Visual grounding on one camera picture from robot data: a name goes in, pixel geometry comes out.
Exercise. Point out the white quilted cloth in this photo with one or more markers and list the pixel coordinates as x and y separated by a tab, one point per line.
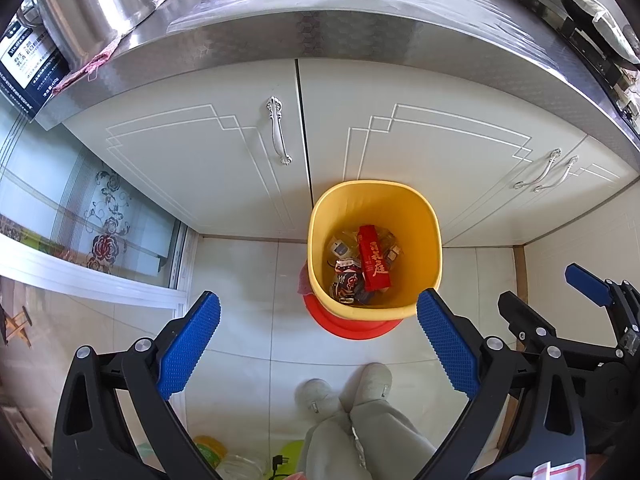
590	5

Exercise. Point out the pink cloth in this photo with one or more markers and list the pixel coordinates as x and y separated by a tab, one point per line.
92	62

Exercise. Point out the green plastic item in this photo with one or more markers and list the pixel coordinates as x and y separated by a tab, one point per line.
292	455

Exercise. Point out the wooden frame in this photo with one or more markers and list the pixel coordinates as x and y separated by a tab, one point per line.
17	327

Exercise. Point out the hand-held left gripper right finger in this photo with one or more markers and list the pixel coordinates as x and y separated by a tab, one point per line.
447	345

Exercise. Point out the striped snack wrapper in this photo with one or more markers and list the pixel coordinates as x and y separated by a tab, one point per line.
347	280

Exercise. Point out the red paper packet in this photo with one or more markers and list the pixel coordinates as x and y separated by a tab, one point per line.
374	260

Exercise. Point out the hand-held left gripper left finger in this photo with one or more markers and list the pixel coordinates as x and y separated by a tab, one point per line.
192	345

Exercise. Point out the yellow plastic item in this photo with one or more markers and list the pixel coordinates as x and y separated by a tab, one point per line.
207	452

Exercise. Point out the clear plastic container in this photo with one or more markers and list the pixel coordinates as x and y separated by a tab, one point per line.
242	467

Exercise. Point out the large steel pot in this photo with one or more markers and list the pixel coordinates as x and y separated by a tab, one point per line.
95	5

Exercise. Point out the yellow plastic bin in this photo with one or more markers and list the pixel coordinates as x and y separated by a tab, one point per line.
325	220

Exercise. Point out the white cabinet door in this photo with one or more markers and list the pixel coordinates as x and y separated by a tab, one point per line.
175	160
425	125
575	210

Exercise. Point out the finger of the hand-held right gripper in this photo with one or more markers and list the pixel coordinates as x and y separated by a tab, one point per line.
587	282
525	317

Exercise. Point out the grey trousers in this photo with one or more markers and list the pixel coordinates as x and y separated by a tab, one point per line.
350	445

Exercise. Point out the black appliance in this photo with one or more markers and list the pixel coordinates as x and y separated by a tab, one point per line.
595	55

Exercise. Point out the black power plug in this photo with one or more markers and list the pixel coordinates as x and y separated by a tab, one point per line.
276	462

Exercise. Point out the dark labelled canister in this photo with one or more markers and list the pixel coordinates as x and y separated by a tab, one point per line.
30	67

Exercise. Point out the red plastic basin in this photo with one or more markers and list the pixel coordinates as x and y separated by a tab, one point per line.
350	330

